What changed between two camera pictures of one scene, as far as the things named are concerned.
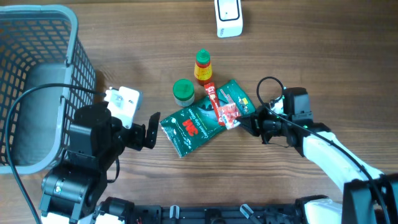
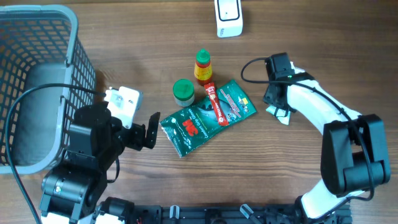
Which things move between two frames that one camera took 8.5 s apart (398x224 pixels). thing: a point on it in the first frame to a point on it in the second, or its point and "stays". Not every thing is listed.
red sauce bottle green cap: [203, 69] stays
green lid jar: [183, 93] stays
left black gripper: [138, 140] stays
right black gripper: [254, 123] to [267, 98]
